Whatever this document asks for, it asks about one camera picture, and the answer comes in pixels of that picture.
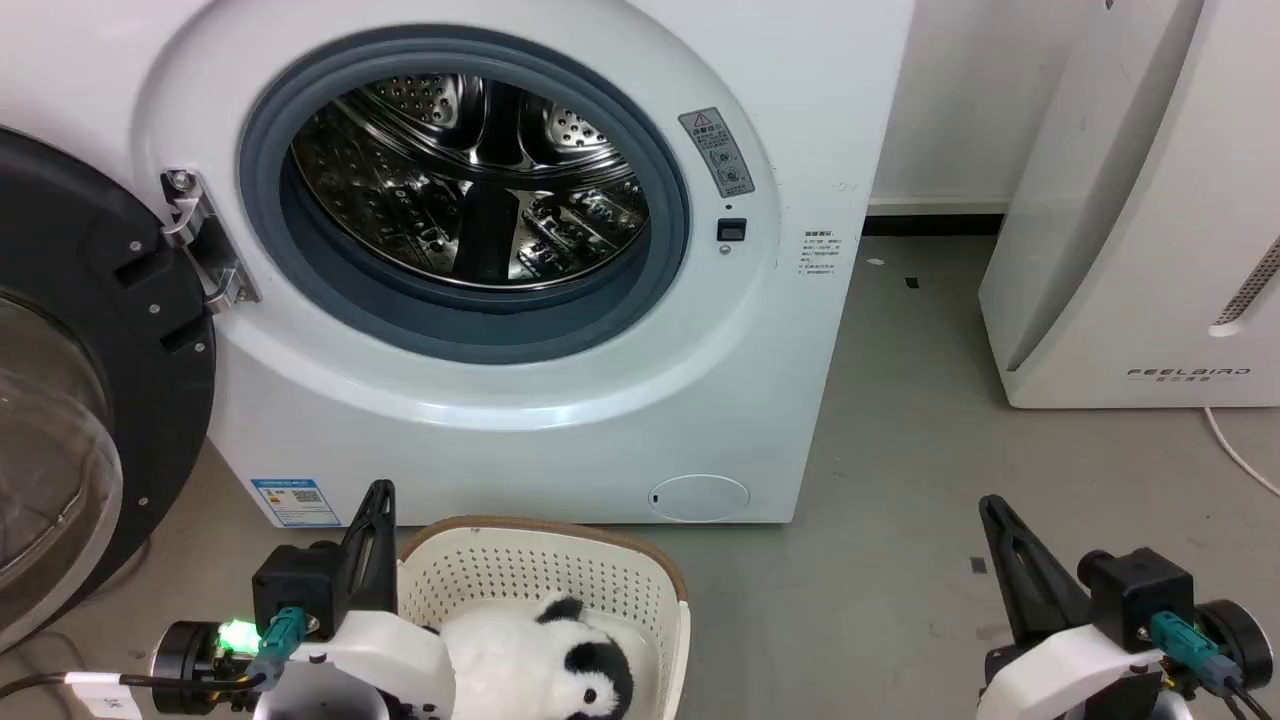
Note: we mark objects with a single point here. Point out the round white filter cover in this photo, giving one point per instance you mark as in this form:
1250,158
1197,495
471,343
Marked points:
700,498

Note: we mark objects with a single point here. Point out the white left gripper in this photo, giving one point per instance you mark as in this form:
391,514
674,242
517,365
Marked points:
380,660

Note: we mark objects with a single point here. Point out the metal door hinge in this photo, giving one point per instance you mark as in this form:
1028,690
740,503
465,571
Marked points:
212,250

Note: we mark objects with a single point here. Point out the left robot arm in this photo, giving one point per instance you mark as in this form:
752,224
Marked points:
185,665

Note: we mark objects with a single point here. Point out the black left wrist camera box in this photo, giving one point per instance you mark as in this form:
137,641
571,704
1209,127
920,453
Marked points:
295,590

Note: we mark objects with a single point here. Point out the white perforated laundry basket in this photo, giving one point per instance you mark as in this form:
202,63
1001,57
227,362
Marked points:
540,570

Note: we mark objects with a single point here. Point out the stainless steel washing machine drum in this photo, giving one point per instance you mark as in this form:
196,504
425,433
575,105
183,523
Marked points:
400,200

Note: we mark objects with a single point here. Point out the white front-load washing machine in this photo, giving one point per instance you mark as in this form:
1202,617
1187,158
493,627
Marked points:
700,400

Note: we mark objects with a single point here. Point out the grey warning sticker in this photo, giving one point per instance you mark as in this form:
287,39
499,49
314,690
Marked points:
718,152

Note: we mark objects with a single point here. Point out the white Feelbird appliance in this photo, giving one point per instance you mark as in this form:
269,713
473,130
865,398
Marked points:
1120,250

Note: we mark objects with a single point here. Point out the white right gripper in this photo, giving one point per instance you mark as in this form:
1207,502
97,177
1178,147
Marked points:
1060,680

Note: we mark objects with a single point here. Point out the grey rubber door gasket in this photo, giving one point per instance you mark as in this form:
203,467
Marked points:
450,322

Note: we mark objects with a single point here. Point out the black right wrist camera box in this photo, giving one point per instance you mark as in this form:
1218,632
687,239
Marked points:
1140,595

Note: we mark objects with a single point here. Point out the black door latch socket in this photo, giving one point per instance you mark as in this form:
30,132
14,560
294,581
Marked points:
732,230

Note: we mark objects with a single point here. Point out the black and white plush panda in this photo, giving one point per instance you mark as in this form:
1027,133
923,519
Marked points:
510,655

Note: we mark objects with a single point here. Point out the blue energy label sticker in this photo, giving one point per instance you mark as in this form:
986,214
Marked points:
296,503

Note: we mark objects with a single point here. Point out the small printed text label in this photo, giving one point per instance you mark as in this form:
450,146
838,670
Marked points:
820,255

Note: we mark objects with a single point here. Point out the black washing machine door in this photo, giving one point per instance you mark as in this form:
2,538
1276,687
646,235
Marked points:
165,400

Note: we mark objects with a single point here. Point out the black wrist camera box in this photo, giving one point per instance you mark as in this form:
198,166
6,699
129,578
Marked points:
1140,595
295,590

